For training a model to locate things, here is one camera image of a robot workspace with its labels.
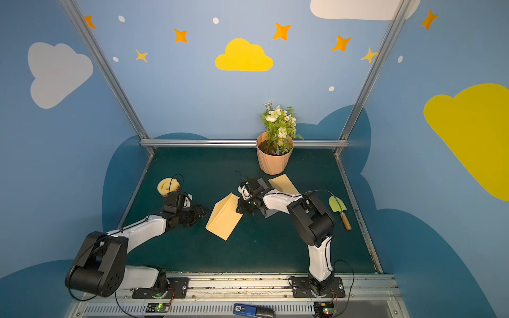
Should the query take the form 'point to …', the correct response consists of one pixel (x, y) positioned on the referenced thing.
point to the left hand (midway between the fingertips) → (210, 212)
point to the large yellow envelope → (224, 217)
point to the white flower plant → (281, 126)
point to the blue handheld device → (252, 311)
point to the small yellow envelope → (283, 183)
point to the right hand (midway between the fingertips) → (240, 208)
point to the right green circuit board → (325, 309)
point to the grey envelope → (269, 212)
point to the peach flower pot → (270, 162)
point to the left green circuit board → (158, 307)
